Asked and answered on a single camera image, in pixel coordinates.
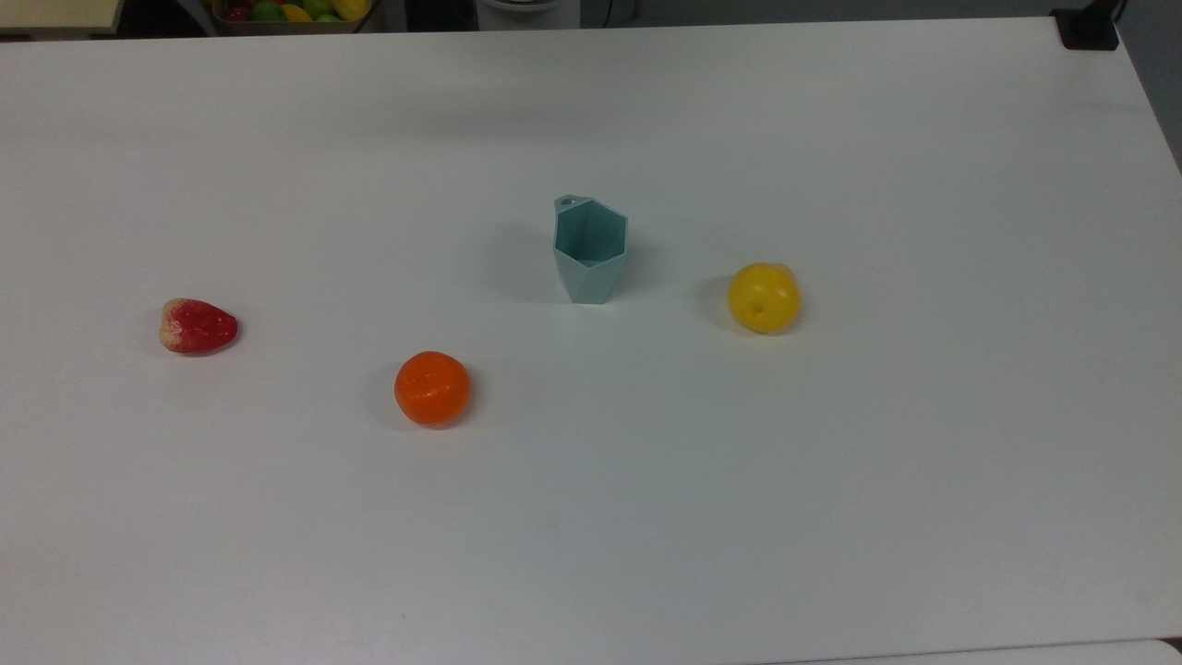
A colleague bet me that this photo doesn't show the teal faceted mug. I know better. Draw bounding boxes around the teal faceted mug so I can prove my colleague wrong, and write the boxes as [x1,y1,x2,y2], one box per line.
[552,194,630,306]

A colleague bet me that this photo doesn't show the orange toy mandarin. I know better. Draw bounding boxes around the orange toy mandarin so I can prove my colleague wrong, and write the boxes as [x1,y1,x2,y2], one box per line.
[393,350,473,429]

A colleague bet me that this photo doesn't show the yellow toy pear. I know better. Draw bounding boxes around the yellow toy pear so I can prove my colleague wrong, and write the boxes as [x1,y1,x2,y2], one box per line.
[727,262,802,335]

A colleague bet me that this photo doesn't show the red toy strawberry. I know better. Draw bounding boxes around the red toy strawberry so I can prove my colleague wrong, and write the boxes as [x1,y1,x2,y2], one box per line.
[158,297,239,356]

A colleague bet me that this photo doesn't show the bowl of toy fruit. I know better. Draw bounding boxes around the bowl of toy fruit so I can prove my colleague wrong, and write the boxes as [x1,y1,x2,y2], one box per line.
[211,0,374,36]

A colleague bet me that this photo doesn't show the black table clamp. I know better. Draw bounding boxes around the black table clamp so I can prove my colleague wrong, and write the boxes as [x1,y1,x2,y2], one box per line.
[1051,0,1124,52]

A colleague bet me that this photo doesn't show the light wooden table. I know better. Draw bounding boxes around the light wooden table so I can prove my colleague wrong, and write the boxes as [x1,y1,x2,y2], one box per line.
[0,0,126,38]

